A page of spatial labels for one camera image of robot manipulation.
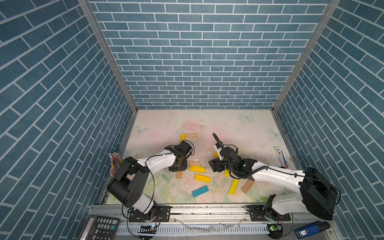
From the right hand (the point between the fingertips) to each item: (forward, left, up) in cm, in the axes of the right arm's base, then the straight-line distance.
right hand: (215, 161), depth 85 cm
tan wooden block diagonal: (-7, +20, -7) cm, 23 cm away
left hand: (-3, +18, -7) cm, 19 cm away
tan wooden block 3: (-10, -19, -8) cm, 23 cm away
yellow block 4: (-11, -11, -8) cm, 18 cm away
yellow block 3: (-8, +7, -7) cm, 12 cm away
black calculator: (-35, +52, -5) cm, 63 cm away
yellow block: (+20, +22, -7) cm, 31 cm away
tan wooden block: (+22, +16, -8) cm, 29 cm away
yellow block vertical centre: (-8, -6, +4) cm, 11 cm away
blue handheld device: (-28, -44, -4) cm, 52 cm away
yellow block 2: (-2, +10, -7) cm, 13 cm away
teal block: (-15, +7, -7) cm, 18 cm away
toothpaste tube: (+10, -43, -7) cm, 45 cm away
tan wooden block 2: (+1, +14, -7) cm, 15 cm away
